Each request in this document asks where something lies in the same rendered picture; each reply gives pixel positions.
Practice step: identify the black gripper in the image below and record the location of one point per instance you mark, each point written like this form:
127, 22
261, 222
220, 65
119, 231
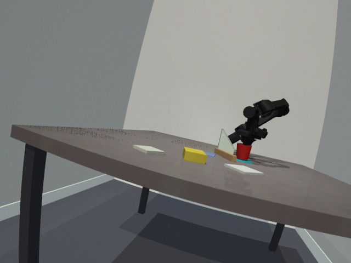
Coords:
248, 138

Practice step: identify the dark red cup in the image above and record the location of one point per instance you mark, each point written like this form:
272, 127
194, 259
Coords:
243, 151

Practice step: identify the tan wooden flat bar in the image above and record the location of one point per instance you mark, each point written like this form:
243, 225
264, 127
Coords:
225, 155

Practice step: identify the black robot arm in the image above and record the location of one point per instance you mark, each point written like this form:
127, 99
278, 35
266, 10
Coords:
267, 110

